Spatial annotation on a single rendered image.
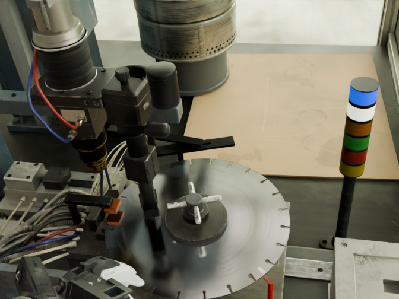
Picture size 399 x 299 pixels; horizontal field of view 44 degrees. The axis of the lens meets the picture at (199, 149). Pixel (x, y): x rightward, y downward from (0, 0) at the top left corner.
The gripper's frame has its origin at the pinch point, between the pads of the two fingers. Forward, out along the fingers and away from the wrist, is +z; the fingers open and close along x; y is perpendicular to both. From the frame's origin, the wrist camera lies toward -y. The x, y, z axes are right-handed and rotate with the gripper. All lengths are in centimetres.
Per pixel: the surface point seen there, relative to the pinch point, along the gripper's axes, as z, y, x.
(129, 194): 17.2, -14.4, 5.1
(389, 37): 117, 4, 55
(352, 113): 26.1, 19.2, 31.3
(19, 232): 7.1, -30.1, -7.3
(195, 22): 59, -35, 42
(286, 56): 103, -24, 41
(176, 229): 13.9, -0.9, 4.2
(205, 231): 15.6, 3.9, 5.5
